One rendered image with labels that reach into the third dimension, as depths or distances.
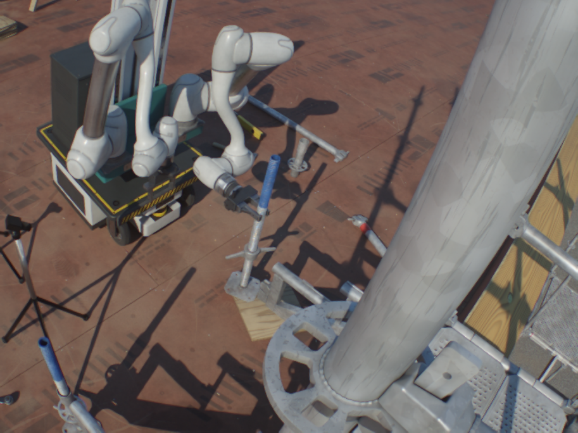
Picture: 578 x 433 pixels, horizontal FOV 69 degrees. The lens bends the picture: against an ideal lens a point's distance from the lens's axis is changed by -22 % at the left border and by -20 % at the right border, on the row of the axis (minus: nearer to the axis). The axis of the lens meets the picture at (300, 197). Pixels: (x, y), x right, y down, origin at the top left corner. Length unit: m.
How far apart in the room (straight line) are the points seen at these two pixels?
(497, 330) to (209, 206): 1.77
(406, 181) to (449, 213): 3.38
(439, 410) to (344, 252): 2.62
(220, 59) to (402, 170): 2.04
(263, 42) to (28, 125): 2.10
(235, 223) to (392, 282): 2.64
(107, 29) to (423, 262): 1.56
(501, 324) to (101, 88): 1.76
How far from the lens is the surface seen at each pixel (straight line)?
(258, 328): 2.41
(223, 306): 2.48
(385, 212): 3.25
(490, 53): 0.18
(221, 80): 1.99
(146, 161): 1.91
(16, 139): 3.48
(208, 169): 2.15
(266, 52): 1.98
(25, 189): 3.06
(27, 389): 2.27
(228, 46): 1.94
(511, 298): 2.11
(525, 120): 0.18
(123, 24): 1.74
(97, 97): 1.91
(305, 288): 2.09
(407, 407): 0.30
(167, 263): 2.61
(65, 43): 4.74
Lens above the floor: 2.01
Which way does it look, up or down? 40 degrees down
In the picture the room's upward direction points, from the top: 18 degrees clockwise
